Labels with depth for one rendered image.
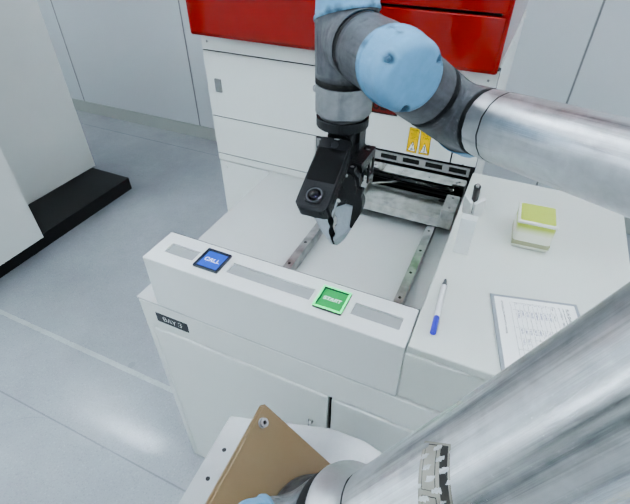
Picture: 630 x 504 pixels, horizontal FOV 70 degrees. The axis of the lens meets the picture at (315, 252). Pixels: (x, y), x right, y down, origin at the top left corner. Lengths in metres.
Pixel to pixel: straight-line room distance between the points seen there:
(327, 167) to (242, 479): 0.40
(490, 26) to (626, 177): 0.71
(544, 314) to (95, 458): 1.53
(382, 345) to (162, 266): 0.46
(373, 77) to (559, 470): 0.35
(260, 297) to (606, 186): 0.58
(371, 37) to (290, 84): 0.85
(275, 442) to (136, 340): 1.57
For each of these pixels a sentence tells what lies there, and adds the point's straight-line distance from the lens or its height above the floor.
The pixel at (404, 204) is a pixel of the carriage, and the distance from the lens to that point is 1.23.
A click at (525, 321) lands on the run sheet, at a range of 0.85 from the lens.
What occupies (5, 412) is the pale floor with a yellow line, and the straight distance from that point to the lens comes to 2.14.
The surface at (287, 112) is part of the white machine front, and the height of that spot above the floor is 1.03.
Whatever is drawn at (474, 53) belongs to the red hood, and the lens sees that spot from 1.10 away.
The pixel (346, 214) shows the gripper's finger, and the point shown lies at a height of 1.17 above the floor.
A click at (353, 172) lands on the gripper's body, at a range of 0.63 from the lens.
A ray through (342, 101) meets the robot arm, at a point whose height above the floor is 1.34.
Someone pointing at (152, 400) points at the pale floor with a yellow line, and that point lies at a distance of 1.93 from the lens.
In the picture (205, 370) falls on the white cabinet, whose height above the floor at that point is 0.63.
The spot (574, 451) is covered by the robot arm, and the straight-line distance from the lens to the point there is 0.25.
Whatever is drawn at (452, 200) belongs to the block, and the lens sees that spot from 1.22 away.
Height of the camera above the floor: 1.55
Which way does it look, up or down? 40 degrees down
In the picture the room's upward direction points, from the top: straight up
